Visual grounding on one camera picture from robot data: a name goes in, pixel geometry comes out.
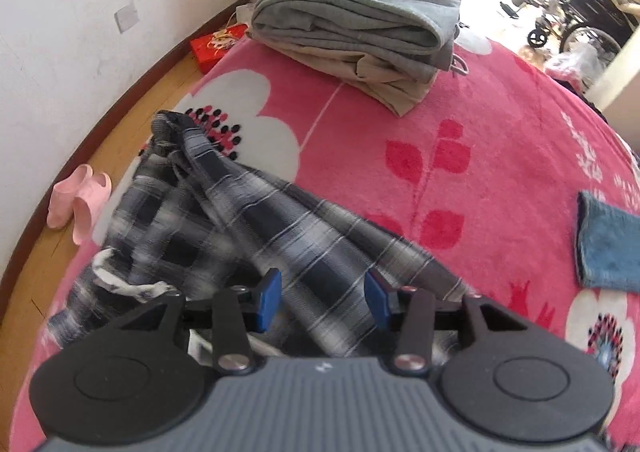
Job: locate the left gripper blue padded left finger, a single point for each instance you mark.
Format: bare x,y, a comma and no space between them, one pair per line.
267,299

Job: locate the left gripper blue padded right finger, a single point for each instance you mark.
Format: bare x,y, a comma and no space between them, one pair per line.
382,300

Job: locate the black white plaid garment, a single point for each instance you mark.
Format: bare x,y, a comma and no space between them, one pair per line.
193,222

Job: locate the pink floral bed blanket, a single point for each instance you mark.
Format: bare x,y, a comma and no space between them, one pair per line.
484,175

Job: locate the pink slipper near bed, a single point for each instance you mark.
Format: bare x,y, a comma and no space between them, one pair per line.
88,204

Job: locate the folded beige garment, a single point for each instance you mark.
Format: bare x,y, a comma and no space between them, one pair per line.
375,77

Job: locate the dark blue jeans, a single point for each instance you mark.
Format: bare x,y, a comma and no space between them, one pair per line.
607,245

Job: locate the red gift box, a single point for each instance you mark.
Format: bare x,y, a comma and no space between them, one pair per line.
209,49

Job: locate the folded grey blanket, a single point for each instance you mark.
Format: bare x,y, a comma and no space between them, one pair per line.
412,35

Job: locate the black wheelchair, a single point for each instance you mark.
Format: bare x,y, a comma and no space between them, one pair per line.
604,24

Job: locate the pink slipper near wall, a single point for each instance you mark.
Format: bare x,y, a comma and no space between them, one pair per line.
60,208

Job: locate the wall switch plate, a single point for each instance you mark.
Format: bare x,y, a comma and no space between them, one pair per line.
126,17

